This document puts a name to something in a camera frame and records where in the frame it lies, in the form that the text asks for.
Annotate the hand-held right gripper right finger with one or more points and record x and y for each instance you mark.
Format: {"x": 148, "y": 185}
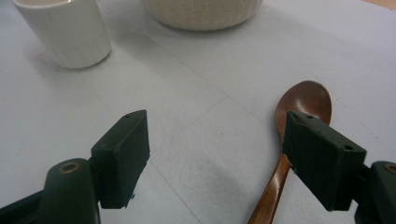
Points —
{"x": 320, "y": 161}

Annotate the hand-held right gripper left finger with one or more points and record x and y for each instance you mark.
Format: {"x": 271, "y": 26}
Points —
{"x": 121, "y": 161}

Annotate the brown wooden spoon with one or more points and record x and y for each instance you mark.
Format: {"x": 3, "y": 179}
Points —
{"x": 306, "y": 97}

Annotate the white ribbed cup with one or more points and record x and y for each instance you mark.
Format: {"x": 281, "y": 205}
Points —
{"x": 71, "y": 34}

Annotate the cream plastic rice container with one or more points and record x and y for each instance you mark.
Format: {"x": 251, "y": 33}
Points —
{"x": 202, "y": 14}

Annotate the white table cover sheet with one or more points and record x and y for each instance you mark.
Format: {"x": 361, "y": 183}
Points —
{"x": 202, "y": 93}

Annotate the light wooden table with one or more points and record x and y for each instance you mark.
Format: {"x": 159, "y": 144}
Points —
{"x": 384, "y": 3}

